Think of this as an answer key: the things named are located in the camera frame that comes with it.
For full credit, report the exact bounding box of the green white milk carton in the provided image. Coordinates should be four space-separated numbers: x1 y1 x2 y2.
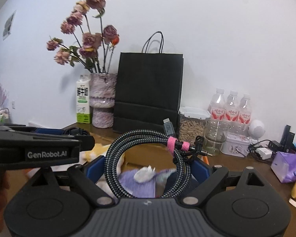
76 75 91 124

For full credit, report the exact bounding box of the purple ceramic vase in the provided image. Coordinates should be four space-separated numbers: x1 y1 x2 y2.
90 73 117 129

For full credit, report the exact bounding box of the water bottle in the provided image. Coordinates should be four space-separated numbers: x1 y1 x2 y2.
238 94 252 125
208 88 226 120
225 90 239 122

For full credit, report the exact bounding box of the dried rose bouquet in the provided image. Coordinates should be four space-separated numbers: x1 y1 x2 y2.
46 0 120 74

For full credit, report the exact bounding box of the clear food storage jar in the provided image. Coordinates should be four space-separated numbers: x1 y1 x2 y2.
178 106 210 143

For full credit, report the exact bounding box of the white tissue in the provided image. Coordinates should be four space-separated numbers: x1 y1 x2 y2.
134 165 155 183

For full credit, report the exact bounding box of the white yellow plush toy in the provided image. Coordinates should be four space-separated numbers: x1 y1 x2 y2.
79 143 110 163

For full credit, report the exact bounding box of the white tin box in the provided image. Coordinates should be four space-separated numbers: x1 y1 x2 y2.
221 133 250 157

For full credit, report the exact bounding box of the water bottle middle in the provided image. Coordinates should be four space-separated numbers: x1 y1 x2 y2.
225 90 239 122

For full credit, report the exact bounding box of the navy zipper case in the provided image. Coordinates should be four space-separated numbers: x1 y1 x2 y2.
163 171 200 199

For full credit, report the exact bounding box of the clear glass cup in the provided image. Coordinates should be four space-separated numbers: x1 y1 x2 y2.
203 119 230 156

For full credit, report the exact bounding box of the water bottle right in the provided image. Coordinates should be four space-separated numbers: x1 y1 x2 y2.
238 94 252 125

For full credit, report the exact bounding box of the white power adapter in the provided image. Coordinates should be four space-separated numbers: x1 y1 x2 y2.
248 140 283 165

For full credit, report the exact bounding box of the purple fabric pouch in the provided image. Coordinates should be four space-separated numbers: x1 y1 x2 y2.
119 168 176 198

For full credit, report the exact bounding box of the black device on desk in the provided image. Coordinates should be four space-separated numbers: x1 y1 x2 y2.
280 125 295 152

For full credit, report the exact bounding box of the black paper shopping bag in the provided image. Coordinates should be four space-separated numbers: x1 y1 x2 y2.
113 39 184 133

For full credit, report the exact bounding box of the red orange cardboard box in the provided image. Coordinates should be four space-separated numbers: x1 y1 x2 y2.
88 133 210 173

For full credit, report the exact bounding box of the purple tissue pack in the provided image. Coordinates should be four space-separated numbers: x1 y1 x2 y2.
271 152 296 183

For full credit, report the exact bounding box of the braided charging cable coil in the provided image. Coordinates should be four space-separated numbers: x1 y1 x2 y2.
105 118 208 199

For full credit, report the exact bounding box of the water bottle left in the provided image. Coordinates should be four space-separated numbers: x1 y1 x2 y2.
208 88 226 120

